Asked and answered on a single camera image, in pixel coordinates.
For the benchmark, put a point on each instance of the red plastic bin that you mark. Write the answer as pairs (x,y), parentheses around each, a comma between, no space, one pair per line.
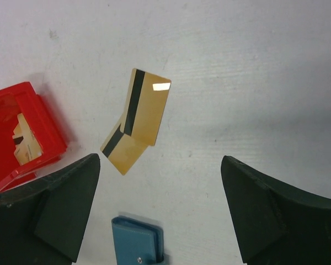
(21,98)

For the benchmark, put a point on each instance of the blue leather card holder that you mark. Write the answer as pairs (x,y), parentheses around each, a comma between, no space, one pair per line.
(138,241)

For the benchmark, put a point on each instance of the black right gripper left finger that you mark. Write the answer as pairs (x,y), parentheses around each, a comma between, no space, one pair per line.
(44,221)

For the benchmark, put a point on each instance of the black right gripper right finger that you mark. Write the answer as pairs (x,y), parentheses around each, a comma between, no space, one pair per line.
(274,222)

